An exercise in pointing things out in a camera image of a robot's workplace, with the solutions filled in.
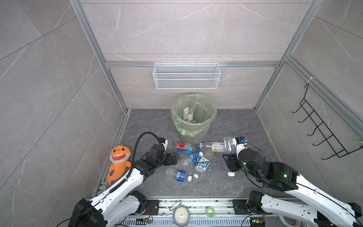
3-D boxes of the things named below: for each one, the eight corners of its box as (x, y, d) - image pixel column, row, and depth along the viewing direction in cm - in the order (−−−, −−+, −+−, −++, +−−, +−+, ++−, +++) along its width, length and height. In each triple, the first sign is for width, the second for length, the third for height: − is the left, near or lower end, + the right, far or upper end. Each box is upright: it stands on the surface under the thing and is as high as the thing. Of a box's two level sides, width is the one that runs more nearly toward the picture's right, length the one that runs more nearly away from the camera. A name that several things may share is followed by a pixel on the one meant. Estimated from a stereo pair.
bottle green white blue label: (194, 168, 88) (195, 165, 84) (200, 159, 92) (201, 155, 88) (203, 174, 86) (204, 171, 82) (209, 165, 90) (210, 161, 86)
